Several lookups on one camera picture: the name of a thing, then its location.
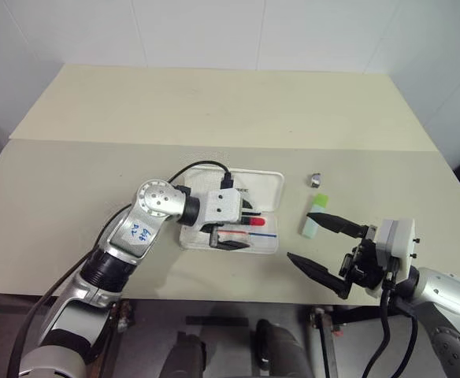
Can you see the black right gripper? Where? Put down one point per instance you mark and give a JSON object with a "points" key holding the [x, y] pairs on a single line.
{"points": [[362, 264]]}

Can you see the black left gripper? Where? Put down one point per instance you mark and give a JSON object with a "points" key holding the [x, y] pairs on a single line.
{"points": [[208, 229]]}

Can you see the red marker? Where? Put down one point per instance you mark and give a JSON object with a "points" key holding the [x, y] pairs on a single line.
{"points": [[257, 222]]}

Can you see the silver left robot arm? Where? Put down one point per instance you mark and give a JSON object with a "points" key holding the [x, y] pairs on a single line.
{"points": [[147, 214]]}

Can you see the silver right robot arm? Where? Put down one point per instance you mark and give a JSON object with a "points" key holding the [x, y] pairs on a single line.
{"points": [[446, 299]]}

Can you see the clear marker with blue line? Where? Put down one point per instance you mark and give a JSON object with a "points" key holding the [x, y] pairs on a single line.
{"points": [[261, 234]]}

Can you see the white open pencil case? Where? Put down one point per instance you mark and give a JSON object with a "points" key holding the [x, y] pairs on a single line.
{"points": [[261, 185]]}

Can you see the light green eraser block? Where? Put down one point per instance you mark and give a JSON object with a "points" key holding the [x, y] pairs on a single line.
{"points": [[312, 226]]}

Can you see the small metal binder clip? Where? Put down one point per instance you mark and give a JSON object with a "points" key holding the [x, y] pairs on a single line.
{"points": [[314, 180]]}

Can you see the grey metal table leg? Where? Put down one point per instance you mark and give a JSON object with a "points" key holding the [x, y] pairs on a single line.
{"points": [[324, 338]]}

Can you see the dark rounded shape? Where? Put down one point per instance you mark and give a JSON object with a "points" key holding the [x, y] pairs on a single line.
{"points": [[279, 350], [184, 356]]}

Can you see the rusty metal table leg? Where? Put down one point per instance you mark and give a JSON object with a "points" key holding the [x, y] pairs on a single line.
{"points": [[120, 315]]}

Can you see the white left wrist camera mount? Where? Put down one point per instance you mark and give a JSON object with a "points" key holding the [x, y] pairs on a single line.
{"points": [[221, 206]]}

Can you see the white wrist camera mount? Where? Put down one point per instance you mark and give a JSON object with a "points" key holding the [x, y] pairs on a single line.
{"points": [[221, 206], [397, 246]]}

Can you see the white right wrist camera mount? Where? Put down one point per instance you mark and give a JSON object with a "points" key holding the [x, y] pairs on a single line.
{"points": [[397, 246]]}

